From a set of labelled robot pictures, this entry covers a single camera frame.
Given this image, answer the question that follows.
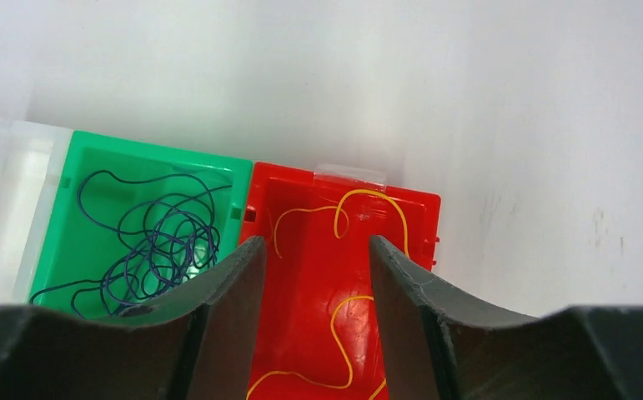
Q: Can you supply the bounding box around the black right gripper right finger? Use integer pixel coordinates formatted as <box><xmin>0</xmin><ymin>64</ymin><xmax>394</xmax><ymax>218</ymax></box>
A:
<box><xmin>369</xmin><ymin>236</ymin><xmax>643</xmax><ymax>399</ymax></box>

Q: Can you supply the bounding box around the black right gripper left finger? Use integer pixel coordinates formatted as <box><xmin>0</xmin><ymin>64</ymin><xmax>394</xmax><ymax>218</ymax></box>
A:
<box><xmin>0</xmin><ymin>237</ymin><xmax>266</xmax><ymax>399</ymax></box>

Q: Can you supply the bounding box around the purple cable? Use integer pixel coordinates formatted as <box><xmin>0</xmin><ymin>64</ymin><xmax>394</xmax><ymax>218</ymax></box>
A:
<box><xmin>29</xmin><ymin>168</ymin><xmax>234</xmax><ymax>320</ymax></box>

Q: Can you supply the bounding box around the red plastic bin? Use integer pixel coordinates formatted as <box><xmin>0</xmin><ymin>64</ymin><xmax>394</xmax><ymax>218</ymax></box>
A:
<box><xmin>241</xmin><ymin>162</ymin><xmax>441</xmax><ymax>399</ymax></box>

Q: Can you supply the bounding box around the green plastic bin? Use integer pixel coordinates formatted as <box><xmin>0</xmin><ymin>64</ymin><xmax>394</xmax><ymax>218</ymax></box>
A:
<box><xmin>28</xmin><ymin>131</ymin><xmax>254</xmax><ymax>319</ymax></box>

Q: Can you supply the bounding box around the clear plastic bin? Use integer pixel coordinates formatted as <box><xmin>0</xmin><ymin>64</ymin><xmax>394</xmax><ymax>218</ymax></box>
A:
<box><xmin>0</xmin><ymin>118</ymin><xmax>73</xmax><ymax>304</ymax></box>

